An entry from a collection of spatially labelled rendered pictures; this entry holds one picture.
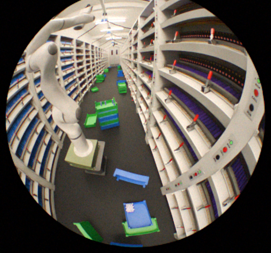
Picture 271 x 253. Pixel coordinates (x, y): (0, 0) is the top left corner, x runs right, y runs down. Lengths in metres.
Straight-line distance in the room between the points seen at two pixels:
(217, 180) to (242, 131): 0.21
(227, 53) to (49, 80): 0.64
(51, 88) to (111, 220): 1.12
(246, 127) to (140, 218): 0.95
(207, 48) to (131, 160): 1.15
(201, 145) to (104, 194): 0.94
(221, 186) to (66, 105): 0.78
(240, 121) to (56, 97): 0.69
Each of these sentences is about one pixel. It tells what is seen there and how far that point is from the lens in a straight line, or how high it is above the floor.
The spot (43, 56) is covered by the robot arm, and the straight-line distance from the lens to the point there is 0.39.
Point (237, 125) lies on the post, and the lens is 0.30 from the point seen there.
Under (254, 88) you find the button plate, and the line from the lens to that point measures 0.29.
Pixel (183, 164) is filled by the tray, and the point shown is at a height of 0.52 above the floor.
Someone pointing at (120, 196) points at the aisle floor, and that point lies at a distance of 1.01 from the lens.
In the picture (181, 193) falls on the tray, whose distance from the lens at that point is 0.76.
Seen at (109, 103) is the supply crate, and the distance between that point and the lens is 1.44.
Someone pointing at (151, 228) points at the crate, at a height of 0.00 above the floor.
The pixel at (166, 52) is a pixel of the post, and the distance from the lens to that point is 0.76.
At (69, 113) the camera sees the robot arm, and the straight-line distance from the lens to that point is 0.52.
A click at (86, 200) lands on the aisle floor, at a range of 1.12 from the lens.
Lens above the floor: 1.00
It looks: 38 degrees down
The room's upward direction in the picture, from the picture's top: 1 degrees clockwise
